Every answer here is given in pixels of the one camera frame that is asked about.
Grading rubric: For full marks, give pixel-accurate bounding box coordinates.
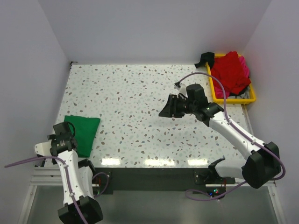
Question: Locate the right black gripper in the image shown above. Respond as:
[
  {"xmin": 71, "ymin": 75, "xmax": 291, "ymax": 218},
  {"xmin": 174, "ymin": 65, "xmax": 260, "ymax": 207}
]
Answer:
[{"xmin": 158, "ymin": 94, "xmax": 197, "ymax": 118}]

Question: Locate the green t shirt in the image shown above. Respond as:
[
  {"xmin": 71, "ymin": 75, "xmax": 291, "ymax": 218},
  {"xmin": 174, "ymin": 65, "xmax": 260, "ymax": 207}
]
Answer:
[{"xmin": 64, "ymin": 115, "xmax": 100, "ymax": 158}]

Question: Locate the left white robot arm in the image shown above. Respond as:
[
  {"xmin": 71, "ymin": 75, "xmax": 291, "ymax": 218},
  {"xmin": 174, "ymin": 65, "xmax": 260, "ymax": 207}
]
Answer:
[{"xmin": 35, "ymin": 122, "xmax": 103, "ymax": 224}]

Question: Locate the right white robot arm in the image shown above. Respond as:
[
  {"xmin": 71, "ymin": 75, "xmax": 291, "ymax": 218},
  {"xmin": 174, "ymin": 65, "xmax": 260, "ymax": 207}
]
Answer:
[{"xmin": 159, "ymin": 82, "xmax": 285, "ymax": 189}]

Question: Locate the black garment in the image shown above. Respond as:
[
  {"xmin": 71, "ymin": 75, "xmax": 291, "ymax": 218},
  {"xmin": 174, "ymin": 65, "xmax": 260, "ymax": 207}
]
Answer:
[{"xmin": 194, "ymin": 52, "xmax": 215, "ymax": 69}]

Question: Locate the red t shirt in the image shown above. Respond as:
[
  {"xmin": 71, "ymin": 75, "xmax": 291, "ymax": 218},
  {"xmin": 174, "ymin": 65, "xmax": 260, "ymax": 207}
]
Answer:
[{"xmin": 211, "ymin": 51, "xmax": 251, "ymax": 95}]

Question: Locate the grey garment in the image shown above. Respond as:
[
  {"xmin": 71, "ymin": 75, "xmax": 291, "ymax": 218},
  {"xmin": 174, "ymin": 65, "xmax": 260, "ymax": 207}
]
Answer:
[{"xmin": 233, "ymin": 86, "xmax": 250, "ymax": 99}]

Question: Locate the yellow plastic bin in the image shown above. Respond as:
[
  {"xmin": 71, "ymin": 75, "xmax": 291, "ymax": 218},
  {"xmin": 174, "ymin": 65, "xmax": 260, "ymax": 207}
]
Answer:
[{"xmin": 206, "ymin": 54, "xmax": 256, "ymax": 105}]

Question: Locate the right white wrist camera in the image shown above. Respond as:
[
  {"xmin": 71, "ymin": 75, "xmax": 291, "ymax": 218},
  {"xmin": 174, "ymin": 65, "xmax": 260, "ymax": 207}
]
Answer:
[{"xmin": 174, "ymin": 82, "xmax": 187, "ymax": 95}]

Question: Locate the aluminium rail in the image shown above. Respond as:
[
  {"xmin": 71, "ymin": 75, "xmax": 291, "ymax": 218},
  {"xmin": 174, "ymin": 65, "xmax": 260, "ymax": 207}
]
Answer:
[{"xmin": 30, "ymin": 167, "xmax": 276, "ymax": 187}]

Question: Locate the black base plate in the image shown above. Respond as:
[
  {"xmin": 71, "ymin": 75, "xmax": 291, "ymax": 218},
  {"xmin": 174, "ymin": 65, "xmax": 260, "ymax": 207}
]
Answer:
[{"xmin": 92, "ymin": 168, "xmax": 235, "ymax": 194}]

